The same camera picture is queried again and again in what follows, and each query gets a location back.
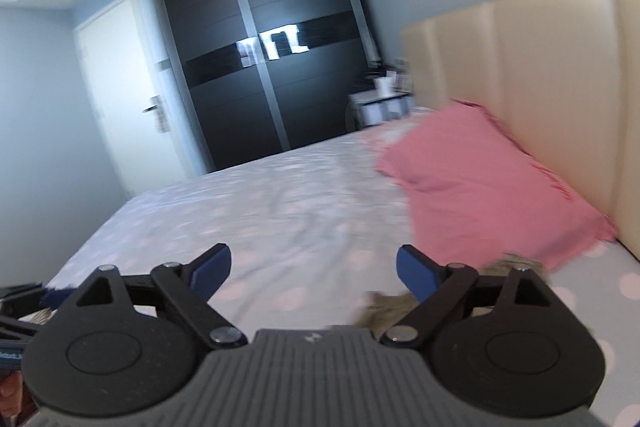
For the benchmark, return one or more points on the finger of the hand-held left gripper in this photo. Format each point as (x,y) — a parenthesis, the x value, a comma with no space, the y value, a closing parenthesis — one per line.
(57,298)
(17,328)

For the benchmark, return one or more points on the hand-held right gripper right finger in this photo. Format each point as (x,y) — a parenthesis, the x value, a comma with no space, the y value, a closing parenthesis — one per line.
(417,272)

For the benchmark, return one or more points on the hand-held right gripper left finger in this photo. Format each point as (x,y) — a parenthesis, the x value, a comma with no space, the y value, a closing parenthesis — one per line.
(210,269)

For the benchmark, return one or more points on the brown striped pants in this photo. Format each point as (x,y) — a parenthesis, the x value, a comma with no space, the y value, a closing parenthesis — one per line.
(387,307)

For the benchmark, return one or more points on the person's left hand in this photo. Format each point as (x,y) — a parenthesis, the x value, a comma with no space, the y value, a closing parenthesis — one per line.
(12,394)

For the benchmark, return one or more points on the pink patterned pillow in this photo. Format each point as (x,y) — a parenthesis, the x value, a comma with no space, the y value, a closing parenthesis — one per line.
(385,134)

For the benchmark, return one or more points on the dark sliding door wardrobe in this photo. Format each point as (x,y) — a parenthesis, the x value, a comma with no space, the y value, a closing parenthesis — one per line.
(215,117)

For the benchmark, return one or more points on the small hanging bag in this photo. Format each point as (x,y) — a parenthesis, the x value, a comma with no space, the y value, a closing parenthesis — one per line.
(163,123)

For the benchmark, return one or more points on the white nightstand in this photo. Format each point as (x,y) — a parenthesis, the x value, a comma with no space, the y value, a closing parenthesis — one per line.
(380,112)

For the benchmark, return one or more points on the black bag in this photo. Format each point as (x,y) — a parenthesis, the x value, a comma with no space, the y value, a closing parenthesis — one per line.
(370,74)

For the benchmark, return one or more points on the white door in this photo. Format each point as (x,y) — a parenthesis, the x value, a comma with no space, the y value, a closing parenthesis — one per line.
(115,82)

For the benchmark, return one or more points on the beige padded headboard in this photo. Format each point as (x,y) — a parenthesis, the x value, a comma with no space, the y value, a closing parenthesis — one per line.
(550,82)

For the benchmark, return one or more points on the photo frame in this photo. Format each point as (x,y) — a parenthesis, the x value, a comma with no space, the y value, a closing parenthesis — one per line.
(401,79)

